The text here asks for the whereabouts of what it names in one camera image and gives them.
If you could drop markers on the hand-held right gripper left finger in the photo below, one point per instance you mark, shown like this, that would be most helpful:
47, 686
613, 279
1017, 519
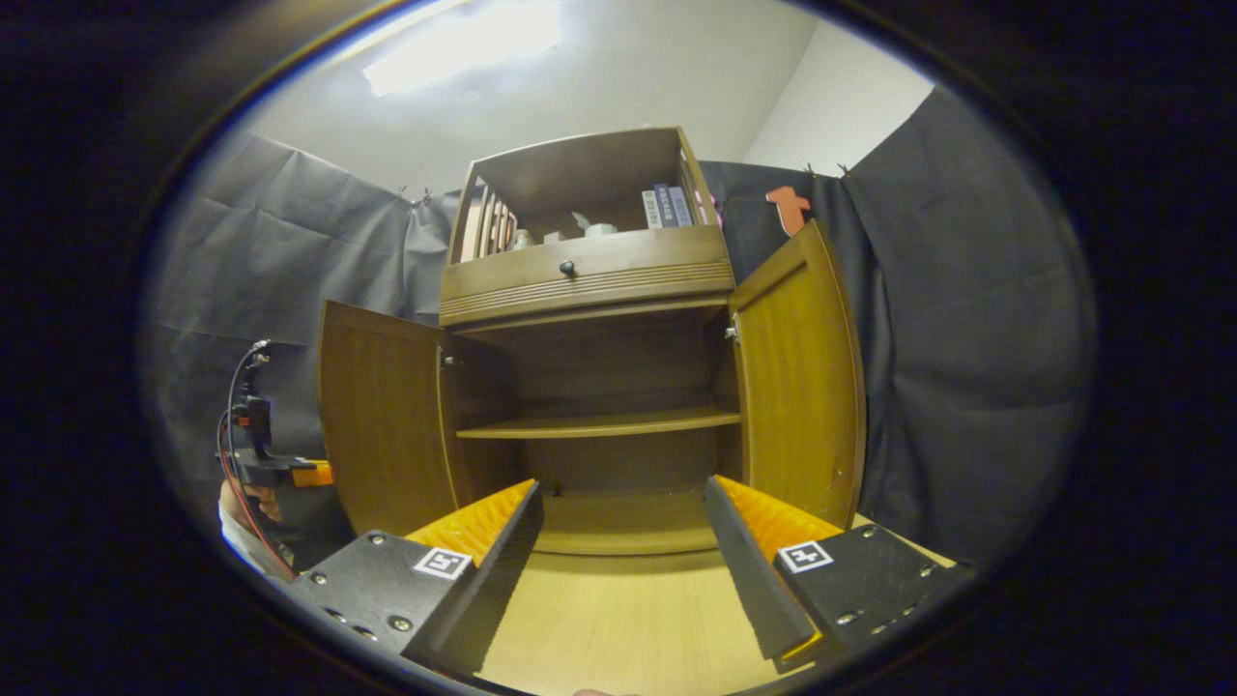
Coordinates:
503, 570

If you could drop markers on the wooden cabinet door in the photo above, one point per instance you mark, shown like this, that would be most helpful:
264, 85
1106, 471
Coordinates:
802, 387
382, 416

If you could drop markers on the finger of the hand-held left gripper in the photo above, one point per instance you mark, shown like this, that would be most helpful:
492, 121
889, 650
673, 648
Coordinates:
314, 474

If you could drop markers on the wooden double-door shoe cabinet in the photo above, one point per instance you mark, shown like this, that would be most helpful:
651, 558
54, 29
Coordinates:
589, 372

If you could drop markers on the wooden cabinet drawer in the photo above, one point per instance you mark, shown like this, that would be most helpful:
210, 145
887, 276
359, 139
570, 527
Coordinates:
628, 266

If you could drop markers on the white book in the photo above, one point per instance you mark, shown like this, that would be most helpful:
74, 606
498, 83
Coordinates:
652, 210

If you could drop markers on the black backdrop cloth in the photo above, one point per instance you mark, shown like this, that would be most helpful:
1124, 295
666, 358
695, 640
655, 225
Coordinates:
966, 338

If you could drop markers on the small pale jar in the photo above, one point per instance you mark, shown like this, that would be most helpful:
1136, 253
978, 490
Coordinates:
522, 240

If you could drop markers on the dark blue book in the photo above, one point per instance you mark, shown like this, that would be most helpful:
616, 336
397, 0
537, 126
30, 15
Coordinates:
667, 206

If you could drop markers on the light blue book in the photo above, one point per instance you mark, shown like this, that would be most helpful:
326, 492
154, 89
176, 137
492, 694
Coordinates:
683, 206

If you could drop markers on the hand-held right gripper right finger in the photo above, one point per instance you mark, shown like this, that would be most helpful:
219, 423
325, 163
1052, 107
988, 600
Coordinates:
749, 580

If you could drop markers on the wooden inner cabinet shelf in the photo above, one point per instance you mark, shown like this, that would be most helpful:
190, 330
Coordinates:
599, 423

